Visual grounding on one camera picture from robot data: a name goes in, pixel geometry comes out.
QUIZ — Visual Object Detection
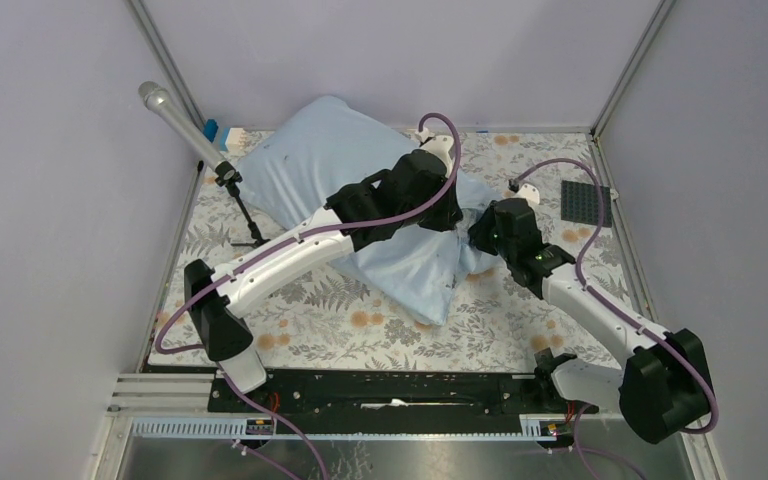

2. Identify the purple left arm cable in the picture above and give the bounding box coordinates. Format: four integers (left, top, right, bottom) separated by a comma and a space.
153, 112, 463, 480

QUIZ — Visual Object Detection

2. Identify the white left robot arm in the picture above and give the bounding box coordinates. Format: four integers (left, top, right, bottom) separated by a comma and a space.
184, 147, 462, 411

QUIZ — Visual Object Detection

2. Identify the white slotted cable duct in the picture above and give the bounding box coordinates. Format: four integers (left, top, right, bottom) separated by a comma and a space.
133, 414, 561, 443

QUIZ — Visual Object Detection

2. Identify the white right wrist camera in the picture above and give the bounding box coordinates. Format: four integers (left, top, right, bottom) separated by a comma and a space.
508, 182, 541, 205

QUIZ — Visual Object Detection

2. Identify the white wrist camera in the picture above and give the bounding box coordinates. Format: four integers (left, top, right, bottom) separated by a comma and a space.
413, 129, 454, 163
508, 182, 541, 205

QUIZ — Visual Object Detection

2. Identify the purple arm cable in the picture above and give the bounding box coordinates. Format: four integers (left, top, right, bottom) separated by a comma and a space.
508, 157, 721, 436
153, 112, 463, 480

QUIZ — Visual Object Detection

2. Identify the blue and white block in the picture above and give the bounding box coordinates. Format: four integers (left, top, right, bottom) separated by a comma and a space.
203, 119, 248, 155

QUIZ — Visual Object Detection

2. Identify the floral patterned table mat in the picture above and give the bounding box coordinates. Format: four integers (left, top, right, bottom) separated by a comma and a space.
147, 133, 637, 372

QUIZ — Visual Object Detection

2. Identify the silver microphone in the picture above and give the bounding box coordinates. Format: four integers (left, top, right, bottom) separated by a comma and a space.
138, 81, 225, 173

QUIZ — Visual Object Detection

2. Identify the dark grey studded baseplate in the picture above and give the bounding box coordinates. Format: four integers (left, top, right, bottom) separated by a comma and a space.
560, 180, 613, 228

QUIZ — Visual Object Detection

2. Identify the light blue pillowcase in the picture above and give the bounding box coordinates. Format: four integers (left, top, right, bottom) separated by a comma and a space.
236, 96, 500, 325

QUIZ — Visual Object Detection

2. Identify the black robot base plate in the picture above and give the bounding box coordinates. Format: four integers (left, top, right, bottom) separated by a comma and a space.
207, 369, 582, 435

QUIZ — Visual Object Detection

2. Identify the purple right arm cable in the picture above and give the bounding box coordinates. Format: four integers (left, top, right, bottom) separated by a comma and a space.
508, 157, 721, 436

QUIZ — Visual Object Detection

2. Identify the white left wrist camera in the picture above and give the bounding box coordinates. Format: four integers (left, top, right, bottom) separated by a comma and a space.
413, 129, 454, 163

